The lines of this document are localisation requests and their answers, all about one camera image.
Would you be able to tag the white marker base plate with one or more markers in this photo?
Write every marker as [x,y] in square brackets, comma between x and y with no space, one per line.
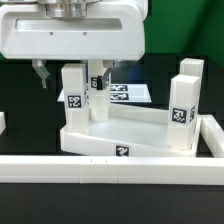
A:
[137,93]

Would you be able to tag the white L-shaped fence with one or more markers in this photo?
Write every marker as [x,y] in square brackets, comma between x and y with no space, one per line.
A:
[111,170]

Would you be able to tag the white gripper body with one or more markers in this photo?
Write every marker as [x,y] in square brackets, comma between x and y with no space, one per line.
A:
[73,29]

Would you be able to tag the white desk top tray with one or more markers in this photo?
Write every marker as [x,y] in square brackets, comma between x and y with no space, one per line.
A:
[129,131]

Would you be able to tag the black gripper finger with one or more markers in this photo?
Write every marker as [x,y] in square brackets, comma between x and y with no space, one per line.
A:
[103,80]

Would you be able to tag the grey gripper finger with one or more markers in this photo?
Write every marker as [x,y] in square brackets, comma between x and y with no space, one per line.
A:
[46,78]

